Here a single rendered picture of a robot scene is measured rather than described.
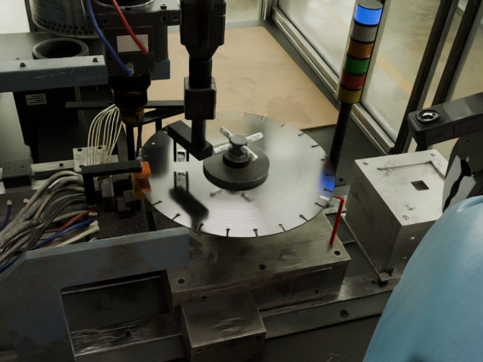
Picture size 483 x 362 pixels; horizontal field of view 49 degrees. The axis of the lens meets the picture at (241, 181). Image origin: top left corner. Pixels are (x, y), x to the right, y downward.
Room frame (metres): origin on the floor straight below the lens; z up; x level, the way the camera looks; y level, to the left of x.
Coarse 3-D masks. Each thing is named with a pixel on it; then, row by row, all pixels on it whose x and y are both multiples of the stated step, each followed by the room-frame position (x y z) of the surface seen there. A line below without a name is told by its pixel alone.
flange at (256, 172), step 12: (216, 144) 0.74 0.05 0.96; (216, 156) 0.70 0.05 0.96; (228, 156) 0.69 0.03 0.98; (264, 156) 0.72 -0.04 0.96; (204, 168) 0.67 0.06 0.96; (216, 168) 0.67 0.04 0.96; (228, 168) 0.67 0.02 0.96; (240, 168) 0.67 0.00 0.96; (252, 168) 0.68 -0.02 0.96; (264, 168) 0.68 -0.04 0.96; (216, 180) 0.65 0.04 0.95; (228, 180) 0.64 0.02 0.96; (240, 180) 0.65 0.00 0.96; (252, 180) 0.65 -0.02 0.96
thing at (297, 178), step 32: (256, 128) 0.81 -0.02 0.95; (288, 128) 0.82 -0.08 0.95; (160, 160) 0.69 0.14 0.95; (192, 160) 0.70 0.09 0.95; (288, 160) 0.72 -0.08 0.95; (320, 160) 0.73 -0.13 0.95; (160, 192) 0.61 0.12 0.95; (192, 192) 0.62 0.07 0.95; (224, 192) 0.62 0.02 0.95; (256, 192) 0.63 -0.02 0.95; (288, 192) 0.64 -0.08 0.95; (320, 192) 0.65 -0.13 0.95; (192, 224) 0.55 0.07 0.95; (224, 224) 0.55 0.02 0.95; (256, 224) 0.56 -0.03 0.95; (288, 224) 0.57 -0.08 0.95
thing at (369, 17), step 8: (360, 0) 0.93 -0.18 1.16; (368, 0) 0.94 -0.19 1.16; (360, 8) 0.91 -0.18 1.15; (368, 8) 0.90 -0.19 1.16; (376, 8) 0.90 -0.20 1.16; (360, 16) 0.90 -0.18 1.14; (368, 16) 0.90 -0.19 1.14; (376, 16) 0.90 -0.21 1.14; (368, 24) 0.90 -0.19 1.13; (376, 24) 0.90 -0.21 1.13
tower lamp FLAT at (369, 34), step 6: (354, 24) 0.91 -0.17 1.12; (360, 24) 0.90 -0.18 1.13; (354, 30) 0.91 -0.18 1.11; (360, 30) 0.90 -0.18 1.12; (366, 30) 0.90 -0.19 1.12; (372, 30) 0.90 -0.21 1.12; (354, 36) 0.91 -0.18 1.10; (360, 36) 0.90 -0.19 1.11; (366, 36) 0.90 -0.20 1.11; (372, 36) 0.90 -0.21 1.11; (366, 42) 0.90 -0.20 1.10
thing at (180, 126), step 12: (180, 120) 0.70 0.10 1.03; (192, 120) 0.64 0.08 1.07; (168, 132) 0.68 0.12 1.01; (180, 132) 0.67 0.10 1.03; (192, 132) 0.64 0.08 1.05; (204, 132) 0.64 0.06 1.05; (180, 144) 0.66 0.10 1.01; (192, 144) 0.64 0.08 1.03; (204, 144) 0.64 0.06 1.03; (204, 156) 0.63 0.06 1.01
